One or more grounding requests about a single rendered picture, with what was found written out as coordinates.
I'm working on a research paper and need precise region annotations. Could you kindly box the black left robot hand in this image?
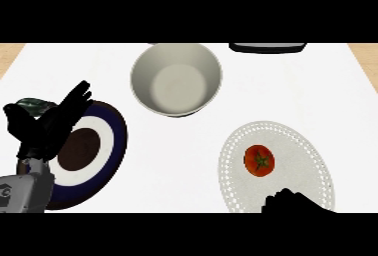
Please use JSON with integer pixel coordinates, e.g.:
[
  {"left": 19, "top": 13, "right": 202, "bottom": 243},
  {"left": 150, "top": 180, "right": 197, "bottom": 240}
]
[{"left": 1, "top": 80, "right": 96, "bottom": 163}]

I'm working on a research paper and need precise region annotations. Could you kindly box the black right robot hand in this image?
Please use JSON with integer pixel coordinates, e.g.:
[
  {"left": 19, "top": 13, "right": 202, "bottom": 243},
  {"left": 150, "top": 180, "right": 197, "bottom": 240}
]
[{"left": 259, "top": 187, "right": 336, "bottom": 214}]

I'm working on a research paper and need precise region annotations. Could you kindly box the white perforated oval placemat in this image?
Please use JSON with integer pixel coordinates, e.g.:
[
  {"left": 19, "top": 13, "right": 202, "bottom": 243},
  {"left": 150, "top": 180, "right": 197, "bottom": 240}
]
[{"left": 217, "top": 120, "right": 336, "bottom": 214}]

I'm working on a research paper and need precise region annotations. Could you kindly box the white bowl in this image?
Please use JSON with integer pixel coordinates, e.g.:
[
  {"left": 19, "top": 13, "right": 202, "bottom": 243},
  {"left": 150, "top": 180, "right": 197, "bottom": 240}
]
[{"left": 128, "top": 43, "right": 224, "bottom": 118}]

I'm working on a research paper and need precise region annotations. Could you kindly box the dark green vegetable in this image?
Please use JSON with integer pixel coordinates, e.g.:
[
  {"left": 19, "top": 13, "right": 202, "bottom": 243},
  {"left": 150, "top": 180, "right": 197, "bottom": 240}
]
[{"left": 13, "top": 97, "right": 59, "bottom": 118}]

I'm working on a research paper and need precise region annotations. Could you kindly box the blue white brown plate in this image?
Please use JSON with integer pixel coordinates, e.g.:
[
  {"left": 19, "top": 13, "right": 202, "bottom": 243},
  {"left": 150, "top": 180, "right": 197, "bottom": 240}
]
[{"left": 16, "top": 100, "right": 130, "bottom": 211}]

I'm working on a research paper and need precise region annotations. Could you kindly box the red tomato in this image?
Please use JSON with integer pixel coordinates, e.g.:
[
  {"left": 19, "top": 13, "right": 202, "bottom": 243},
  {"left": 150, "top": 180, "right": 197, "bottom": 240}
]
[{"left": 242, "top": 144, "right": 276, "bottom": 178}]

